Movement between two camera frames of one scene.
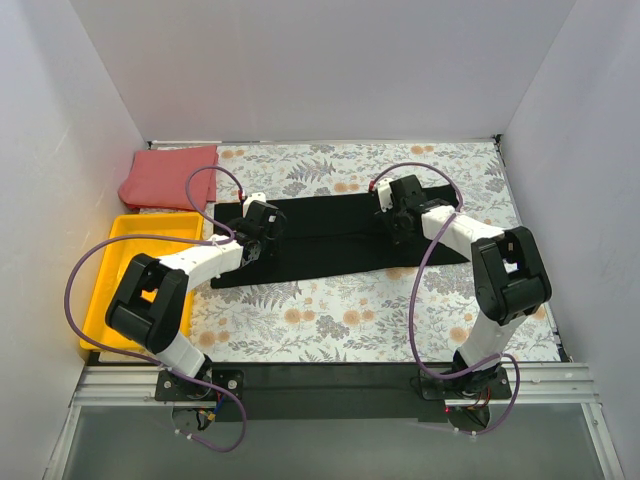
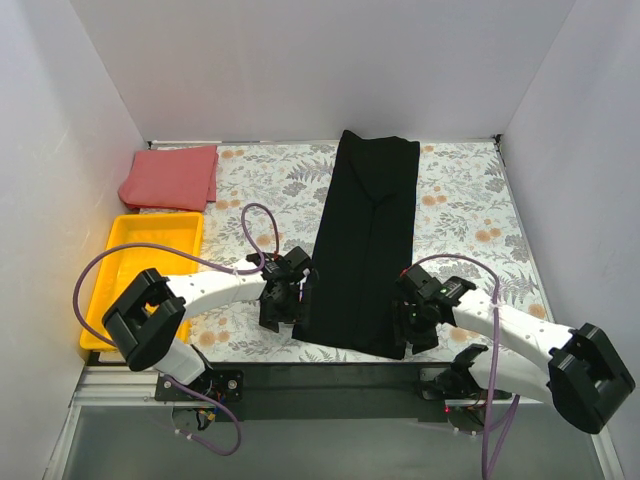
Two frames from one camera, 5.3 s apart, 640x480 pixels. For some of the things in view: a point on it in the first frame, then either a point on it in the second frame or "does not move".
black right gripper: (400, 230) to (413, 326)
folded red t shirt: (157, 177) does not move
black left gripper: (251, 248) to (279, 308)
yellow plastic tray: (116, 256) does not move
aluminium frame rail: (107, 386) does not move
